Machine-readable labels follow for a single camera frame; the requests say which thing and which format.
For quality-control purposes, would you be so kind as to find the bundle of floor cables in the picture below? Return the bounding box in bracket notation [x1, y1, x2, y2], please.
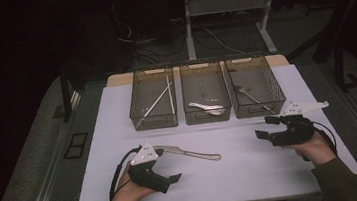
[110, 0, 193, 70]

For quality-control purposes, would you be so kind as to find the transparent brown plastic bin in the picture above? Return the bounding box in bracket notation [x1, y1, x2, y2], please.
[178, 58, 234, 127]
[124, 65, 180, 133]
[222, 51, 289, 121]

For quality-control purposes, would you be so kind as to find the white floor cable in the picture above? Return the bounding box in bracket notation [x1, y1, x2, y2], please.
[202, 22, 246, 58]

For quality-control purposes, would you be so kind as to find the silver metal fork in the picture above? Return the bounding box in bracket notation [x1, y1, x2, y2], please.
[234, 82, 275, 115]

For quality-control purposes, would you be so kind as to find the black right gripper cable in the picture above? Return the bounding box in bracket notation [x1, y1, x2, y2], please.
[310, 117, 339, 161]

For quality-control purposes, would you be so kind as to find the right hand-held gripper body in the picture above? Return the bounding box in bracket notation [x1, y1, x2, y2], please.
[266, 97, 334, 149]

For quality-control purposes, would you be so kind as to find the black metal stand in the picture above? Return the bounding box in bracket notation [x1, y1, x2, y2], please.
[57, 62, 84, 124]
[281, 0, 357, 98]

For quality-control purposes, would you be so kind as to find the person's right hand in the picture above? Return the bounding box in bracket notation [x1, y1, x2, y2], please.
[283, 128, 338, 171]

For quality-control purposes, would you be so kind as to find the white ceramic spoon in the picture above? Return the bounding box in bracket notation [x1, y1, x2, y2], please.
[187, 99, 226, 119]

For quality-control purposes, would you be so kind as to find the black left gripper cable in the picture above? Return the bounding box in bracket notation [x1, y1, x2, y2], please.
[104, 145, 148, 201]

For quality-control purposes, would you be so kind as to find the white metal desk frame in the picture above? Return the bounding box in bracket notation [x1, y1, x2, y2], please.
[181, 0, 285, 63]

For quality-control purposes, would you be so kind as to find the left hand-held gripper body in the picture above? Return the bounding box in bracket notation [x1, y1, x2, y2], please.
[124, 139, 173, 198]

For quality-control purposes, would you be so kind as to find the silver metal knife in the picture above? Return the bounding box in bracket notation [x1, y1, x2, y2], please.
[153, 138, 223, 168]

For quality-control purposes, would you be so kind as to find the black floor socket box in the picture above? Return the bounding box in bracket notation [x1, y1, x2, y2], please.
[61, 131, 92, 161]

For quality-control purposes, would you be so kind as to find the person's left hand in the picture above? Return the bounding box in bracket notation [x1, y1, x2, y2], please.
[107, 161, 158, 201]

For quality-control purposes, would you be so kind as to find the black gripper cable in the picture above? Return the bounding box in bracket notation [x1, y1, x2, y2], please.
[310, 117, 339, 161]
[104, 145, 148, 201]

